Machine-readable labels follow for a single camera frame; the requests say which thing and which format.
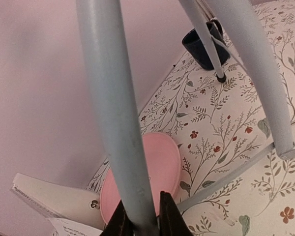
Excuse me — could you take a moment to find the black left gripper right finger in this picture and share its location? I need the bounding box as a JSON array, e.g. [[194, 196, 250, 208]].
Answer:
[[159, 191, 192, 236]]

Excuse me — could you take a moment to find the white sheet music page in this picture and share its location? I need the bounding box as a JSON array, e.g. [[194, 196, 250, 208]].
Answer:
[[48, 218, 103, 236]]

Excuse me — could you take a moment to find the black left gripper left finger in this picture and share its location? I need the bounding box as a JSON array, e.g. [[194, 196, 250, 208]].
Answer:
[[102, 203, 134, 236]]

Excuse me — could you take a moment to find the pink plastic plate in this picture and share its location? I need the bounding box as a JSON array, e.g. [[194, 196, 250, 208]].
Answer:
[[99, 132, 181, 225]]

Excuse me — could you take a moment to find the dark blue ceramic mug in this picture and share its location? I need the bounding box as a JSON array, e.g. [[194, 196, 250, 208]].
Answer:
[[181, 20, 231, 71]]

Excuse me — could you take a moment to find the white metronome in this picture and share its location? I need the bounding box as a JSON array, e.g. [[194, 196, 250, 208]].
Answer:
[[11, 173, 105, 230]]

